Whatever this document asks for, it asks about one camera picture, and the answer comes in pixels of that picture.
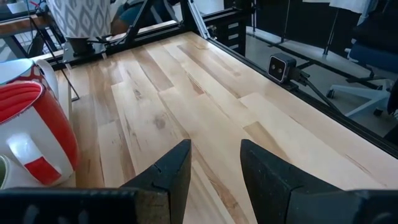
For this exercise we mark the black table-level camera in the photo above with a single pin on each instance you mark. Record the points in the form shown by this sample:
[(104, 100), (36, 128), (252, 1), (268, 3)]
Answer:
[(281, 67)]

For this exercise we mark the pale white mug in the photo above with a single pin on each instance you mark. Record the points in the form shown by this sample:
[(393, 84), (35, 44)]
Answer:
[(12, 70)]

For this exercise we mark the background wooden table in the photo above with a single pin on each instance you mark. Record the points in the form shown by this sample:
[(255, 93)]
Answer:
[(12, 28)]

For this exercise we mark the office chair blue seat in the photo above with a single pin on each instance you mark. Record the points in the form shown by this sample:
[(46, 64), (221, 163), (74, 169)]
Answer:
[(373, 57)]

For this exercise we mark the silver metal bracket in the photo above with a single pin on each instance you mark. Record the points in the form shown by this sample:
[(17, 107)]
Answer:
[(199, 18)]

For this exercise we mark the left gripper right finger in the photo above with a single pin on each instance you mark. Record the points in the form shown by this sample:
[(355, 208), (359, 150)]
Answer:
[(280, 199)]

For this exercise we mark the white cloth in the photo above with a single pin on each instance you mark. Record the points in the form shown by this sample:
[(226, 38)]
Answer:
[(351, 4)]

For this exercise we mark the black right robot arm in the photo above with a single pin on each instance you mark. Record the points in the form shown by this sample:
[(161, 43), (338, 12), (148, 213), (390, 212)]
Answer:
[(79, 46)]

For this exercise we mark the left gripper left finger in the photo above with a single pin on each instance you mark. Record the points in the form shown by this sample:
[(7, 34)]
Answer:
[(169, 193)]

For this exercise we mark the red and white mug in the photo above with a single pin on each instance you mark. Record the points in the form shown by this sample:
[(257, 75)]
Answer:
[(53, 124)]

